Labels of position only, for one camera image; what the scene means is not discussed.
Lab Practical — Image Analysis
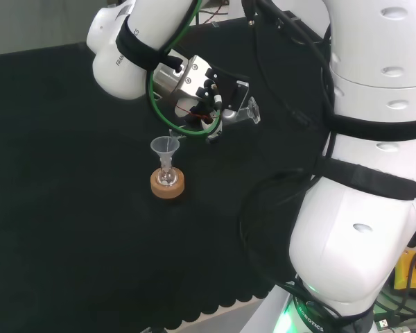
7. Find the clear round-bottom flask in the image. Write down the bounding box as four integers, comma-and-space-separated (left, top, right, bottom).
157, 162, 179, 187

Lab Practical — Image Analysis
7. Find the black cloth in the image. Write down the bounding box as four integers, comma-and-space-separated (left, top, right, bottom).
0, 17, 336, 330

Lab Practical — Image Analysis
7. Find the green cable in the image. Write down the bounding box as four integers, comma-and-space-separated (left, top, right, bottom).
145, 0, 226, 139

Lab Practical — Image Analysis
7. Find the clear plastic funnel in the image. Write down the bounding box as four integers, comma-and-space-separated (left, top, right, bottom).
150, 136, 176, 171

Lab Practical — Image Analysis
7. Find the clear glass graduated cylinder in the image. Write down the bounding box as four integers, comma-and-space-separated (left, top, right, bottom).
168, 96, 261, 142

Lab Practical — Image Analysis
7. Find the cork ring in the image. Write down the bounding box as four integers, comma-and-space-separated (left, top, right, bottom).
150, 167, 187, 200

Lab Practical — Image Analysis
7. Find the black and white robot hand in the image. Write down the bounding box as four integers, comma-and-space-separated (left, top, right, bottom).
180, 67, 251, 145

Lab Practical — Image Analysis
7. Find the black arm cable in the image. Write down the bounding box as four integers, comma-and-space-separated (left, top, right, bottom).
239, 0, 336, 254

